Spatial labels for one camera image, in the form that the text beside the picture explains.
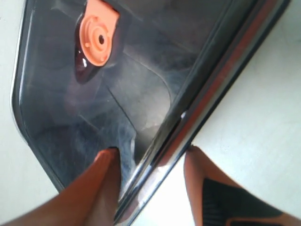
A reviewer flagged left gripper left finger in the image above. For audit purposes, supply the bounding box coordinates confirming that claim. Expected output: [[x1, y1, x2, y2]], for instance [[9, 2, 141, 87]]
[[5, 148, 121, 226]]

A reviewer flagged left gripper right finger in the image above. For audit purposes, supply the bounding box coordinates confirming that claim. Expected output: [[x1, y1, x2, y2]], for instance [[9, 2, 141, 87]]
[[184, 145, 301, 226]]

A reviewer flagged dark transparent box lid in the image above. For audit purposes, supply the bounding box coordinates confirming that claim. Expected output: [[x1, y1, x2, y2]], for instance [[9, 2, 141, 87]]
[[11, 0, 256, 190]]

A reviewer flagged stainless steel lunch box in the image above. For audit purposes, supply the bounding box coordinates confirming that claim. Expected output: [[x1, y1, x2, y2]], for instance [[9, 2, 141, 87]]
[[11, 0, 289, 225]]

